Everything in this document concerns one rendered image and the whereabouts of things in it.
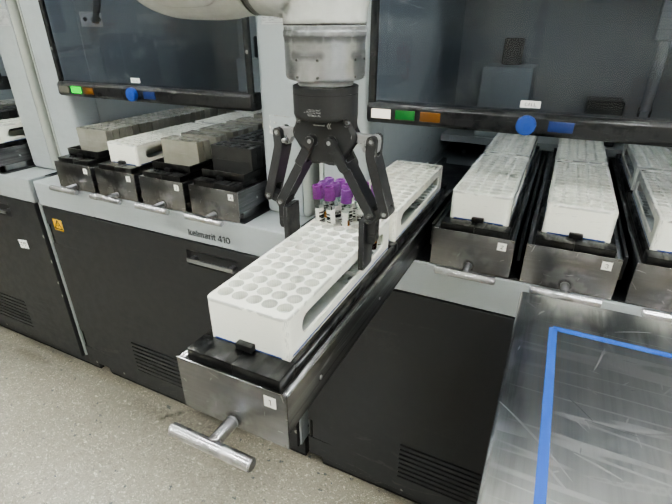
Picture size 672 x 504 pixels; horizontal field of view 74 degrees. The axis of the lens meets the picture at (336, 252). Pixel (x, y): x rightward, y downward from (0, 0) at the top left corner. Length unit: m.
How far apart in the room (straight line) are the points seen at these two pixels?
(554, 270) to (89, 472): 1.31
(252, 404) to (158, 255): 0.80
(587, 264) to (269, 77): 0.67
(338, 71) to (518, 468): 0.40
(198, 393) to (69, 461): 1.12
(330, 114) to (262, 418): 0.33
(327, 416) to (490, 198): 0.67
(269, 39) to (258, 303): 0.63
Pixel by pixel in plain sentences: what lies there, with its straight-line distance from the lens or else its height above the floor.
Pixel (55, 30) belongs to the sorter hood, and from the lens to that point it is 1.40.
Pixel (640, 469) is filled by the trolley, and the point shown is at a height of 0.82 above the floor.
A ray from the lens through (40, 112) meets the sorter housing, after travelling 1.57.
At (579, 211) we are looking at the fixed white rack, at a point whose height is 0.86.
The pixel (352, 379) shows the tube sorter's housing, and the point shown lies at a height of 0.40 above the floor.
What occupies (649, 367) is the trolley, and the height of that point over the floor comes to 0.82.
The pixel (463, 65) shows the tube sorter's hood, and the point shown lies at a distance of 0.81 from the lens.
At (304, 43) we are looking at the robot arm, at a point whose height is 1.10.
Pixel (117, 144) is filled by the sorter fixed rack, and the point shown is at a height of 0.86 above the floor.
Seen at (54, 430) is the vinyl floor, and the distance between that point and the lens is 1.73.
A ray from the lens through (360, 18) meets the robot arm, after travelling 0.52.
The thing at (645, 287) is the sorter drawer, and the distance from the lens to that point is 0.81.
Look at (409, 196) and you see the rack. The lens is 0.76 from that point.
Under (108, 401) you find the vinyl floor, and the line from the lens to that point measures 1.75.
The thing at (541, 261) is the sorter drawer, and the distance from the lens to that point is 0.79.
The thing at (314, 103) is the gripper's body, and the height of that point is 1.04.
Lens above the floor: 1.11
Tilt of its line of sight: 26 degrees down
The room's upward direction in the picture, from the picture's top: straight up
